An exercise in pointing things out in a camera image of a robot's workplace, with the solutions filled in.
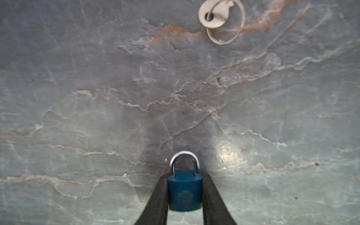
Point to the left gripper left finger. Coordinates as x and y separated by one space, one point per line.
156 209

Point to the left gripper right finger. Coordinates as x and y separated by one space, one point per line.
214 209

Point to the blue padlock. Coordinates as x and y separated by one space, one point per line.
184 187

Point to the silver key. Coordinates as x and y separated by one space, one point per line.
214 14

